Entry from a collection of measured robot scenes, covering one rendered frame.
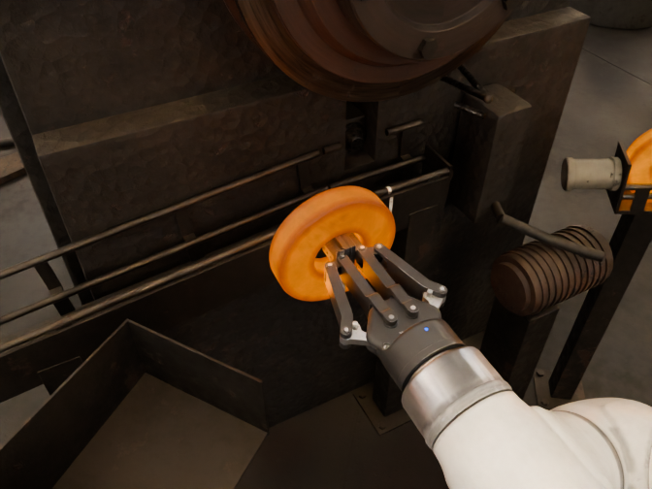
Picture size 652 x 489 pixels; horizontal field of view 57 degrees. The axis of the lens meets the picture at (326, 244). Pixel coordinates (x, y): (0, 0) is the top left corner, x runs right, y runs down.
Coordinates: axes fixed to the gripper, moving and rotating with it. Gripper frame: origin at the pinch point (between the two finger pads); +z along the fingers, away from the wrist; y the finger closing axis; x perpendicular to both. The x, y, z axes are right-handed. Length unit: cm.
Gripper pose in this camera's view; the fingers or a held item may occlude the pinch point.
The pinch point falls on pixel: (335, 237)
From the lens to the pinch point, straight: 69.0
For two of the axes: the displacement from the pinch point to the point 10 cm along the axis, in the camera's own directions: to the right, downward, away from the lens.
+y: 8.8, -3.2, 3.4
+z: -4.7, -6.4, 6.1
